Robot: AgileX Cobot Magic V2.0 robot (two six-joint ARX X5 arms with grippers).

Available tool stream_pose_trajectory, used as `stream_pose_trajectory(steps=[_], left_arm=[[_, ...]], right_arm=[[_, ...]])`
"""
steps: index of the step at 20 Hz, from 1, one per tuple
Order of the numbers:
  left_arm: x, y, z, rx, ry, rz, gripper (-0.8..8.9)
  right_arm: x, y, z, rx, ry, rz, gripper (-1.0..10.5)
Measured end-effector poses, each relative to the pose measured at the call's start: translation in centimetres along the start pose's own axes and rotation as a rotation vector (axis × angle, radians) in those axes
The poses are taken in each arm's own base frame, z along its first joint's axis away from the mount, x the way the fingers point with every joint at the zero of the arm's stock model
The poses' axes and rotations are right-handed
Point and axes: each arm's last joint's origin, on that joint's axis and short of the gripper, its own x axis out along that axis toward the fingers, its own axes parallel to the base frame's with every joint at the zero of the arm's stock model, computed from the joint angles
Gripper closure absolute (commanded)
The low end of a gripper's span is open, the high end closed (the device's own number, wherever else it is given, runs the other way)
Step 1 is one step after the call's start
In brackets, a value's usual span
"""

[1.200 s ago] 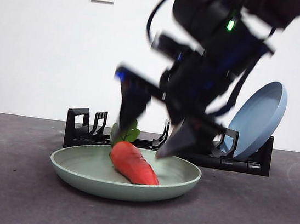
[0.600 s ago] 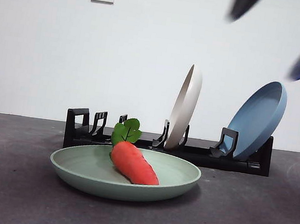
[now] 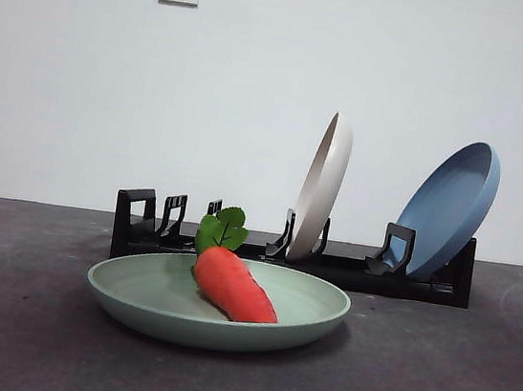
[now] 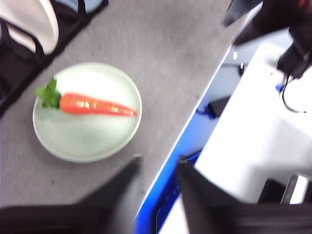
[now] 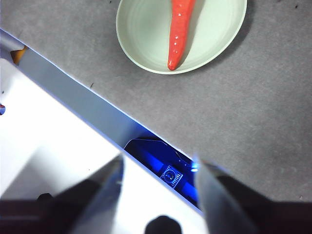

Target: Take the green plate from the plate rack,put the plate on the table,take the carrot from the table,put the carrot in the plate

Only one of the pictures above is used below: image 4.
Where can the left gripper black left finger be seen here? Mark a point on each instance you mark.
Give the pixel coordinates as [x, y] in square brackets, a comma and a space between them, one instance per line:
[73, 219]

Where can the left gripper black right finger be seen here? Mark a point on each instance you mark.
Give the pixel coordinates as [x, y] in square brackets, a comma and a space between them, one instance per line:
[231, 217]

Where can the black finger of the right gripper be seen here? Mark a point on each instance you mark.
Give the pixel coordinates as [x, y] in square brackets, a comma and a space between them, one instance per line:
[240, 11]

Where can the pale green round plate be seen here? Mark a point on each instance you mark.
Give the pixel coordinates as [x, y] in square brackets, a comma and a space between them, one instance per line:
[85, 139]

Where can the orange carrot with green leaves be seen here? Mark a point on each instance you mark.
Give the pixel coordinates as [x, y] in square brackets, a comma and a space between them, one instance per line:
[80, 106]

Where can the black plate rack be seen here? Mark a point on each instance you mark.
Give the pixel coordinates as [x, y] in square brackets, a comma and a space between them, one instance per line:
[14, 65]

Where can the blue round plate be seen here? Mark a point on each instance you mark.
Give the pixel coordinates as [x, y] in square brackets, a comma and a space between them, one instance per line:
[70, 3]

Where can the cream round plate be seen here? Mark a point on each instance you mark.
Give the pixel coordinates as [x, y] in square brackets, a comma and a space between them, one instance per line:
[31, 22]

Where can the black power adapter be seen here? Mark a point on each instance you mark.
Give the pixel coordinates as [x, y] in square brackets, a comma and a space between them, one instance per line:
[219, 106]

